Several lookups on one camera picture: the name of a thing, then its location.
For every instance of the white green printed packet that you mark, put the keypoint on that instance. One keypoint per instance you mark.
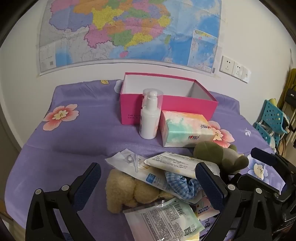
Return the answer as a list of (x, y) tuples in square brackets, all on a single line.
[(161, 220)]

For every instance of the beige plush bear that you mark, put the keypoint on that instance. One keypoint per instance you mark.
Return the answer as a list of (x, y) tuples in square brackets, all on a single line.
[(122, 190)]

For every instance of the pink cardboard box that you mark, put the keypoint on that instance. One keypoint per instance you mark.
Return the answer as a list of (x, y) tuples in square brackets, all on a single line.
[(185, 106)]

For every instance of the small floral tissue packet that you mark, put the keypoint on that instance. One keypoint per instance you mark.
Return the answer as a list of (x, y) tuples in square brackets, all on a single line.
[(203, 208)]

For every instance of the white wall socket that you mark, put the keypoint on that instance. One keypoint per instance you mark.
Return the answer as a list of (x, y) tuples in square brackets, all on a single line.
[(227, 65), (246, 75), (238, 70)]

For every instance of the white pump bottle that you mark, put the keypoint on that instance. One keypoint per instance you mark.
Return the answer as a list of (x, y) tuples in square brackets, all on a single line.
[(149, 120)]

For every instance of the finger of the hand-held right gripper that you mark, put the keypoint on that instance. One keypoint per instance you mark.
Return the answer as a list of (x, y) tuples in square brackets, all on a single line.
[(262, 155), (256, 183)]

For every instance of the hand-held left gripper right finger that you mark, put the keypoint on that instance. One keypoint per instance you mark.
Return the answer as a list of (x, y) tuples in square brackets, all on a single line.
[(209, 185)]

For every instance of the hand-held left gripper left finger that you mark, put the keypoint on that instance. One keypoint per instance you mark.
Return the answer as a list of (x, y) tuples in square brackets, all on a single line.
[(89, 183)]

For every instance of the pastel tissue pack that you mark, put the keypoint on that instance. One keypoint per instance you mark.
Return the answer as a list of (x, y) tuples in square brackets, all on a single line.
[(185, 129)]

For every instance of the white wet wipes pack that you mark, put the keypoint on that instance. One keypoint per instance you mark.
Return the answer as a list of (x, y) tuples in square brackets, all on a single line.
[(175, 163)]

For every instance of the cotton swab pack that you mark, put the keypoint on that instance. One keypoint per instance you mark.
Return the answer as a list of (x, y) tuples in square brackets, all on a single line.
[(138, 171)]

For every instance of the blue checked scrunchie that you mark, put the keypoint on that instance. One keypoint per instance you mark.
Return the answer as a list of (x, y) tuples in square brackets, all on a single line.
[(178, 185)]

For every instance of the teal plastic rack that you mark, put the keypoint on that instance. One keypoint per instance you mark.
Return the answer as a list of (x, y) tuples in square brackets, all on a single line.
[(272, 115)]

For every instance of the lavender lettered box lid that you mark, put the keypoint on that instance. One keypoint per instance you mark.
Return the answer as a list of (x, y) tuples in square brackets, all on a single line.
[(209, 226)]

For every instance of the purple floral bedsheet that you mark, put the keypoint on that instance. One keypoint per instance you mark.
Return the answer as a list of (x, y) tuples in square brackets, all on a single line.
[(81, 139)]

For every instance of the yellow cloth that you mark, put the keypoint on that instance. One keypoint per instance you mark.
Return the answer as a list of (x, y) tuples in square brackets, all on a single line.
[(288, 85)]

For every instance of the colourful wall map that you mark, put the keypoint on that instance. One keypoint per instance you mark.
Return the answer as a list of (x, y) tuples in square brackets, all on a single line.
[(115, 34)]

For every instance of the green plush toy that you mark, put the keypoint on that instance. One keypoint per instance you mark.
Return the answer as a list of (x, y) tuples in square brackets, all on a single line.
[(215, 155)]

